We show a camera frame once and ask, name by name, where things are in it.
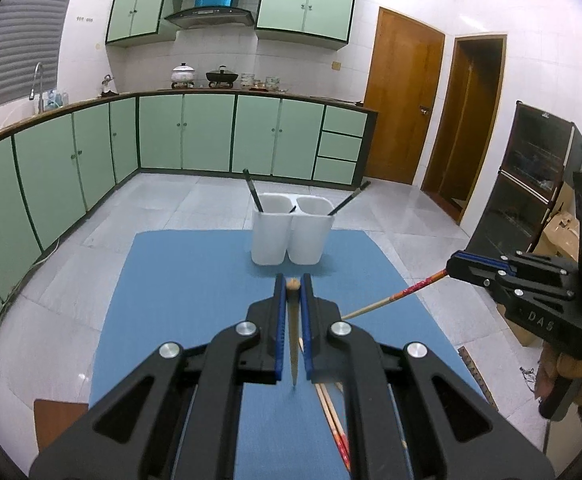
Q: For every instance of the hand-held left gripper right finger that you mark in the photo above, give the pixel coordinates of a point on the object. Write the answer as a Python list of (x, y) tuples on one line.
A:
[(307, 330)]

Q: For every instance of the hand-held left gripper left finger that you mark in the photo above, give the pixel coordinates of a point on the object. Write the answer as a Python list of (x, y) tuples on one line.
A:
[(282, 330)]

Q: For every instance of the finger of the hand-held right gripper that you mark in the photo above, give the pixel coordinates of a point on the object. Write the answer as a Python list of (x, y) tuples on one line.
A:
[(546, 287), (481, 266)]

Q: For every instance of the wooden chopstick red patterned end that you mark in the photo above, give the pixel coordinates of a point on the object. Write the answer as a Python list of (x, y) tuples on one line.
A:
[(294, 320), (396, 294), (327, 412)]

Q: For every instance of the white two-compartment utensil holder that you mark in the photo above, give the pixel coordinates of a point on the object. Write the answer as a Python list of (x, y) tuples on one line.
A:
[(271, 240)]

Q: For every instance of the dark chopstick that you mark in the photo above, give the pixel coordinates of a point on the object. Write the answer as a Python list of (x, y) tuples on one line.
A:
[(348, 200), (252, 187)]

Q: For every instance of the cardboard box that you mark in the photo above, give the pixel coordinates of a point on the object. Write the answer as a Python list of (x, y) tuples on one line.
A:
[(558, 230)]

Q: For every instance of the bundle of wooden chopsticks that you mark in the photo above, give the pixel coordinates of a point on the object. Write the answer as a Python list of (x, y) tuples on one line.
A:
[(335, 422)]

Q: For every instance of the yellow measuring ruler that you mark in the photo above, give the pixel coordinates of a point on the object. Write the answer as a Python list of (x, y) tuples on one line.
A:
[(476, 372)]

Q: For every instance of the blue tablecloth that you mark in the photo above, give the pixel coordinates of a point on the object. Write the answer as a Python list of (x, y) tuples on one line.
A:
[(181, 300)]

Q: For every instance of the black glass-front cabinet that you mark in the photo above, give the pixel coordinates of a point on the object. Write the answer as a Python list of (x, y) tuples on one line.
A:
[(531, 160)]

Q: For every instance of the open wooden door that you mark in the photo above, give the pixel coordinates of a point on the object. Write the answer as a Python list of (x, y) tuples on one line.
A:
[(471, 125)]

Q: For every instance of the closed wooden door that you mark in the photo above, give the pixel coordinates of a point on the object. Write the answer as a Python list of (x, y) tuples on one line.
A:
[(401, 100)]

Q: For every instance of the green base cabinets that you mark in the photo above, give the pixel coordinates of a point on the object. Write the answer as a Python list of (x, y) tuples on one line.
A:
[(206, 130)]

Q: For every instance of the brown wooden stool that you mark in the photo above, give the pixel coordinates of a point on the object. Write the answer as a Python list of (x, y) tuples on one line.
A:
[(56, 422)]

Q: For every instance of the stack of small bowls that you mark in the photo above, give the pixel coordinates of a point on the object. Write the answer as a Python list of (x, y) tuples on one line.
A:
[(272, 82), (248, 81)]

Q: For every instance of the black wok with lid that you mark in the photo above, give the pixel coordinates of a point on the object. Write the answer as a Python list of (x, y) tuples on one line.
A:
[(222, 78)]

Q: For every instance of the white cooking pot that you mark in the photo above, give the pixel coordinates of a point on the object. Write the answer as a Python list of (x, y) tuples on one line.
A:
[(183, 76)]

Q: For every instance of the metal kettle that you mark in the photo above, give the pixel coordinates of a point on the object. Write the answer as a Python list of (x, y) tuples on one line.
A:
[(107, 85)]

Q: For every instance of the range hood blue chimney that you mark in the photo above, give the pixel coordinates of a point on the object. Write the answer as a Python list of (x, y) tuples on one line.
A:
[(211, 16)]

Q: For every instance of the clear plastic bottle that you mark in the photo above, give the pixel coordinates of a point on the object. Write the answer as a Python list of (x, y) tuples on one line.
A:
[(53, 100)]

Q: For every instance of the chrome kitchen faucet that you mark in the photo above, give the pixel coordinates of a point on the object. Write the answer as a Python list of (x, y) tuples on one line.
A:
[(38, 72)]

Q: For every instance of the grey window blind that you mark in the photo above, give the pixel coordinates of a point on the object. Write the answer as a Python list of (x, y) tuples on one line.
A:
[(16, 45)]

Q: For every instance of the green wall cabinets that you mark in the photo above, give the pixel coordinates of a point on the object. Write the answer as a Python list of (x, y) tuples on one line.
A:
[(301, 0)]

